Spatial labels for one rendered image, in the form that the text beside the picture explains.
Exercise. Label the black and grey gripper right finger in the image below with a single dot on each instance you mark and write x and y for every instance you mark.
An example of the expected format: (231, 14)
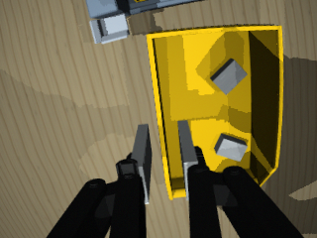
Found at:
(253, 214)

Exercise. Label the grey metal block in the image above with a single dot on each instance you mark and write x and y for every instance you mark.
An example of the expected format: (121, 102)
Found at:
(228, 75)
(230, 147)

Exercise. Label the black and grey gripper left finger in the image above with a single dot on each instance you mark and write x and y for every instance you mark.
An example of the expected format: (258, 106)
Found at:
(127, 212)

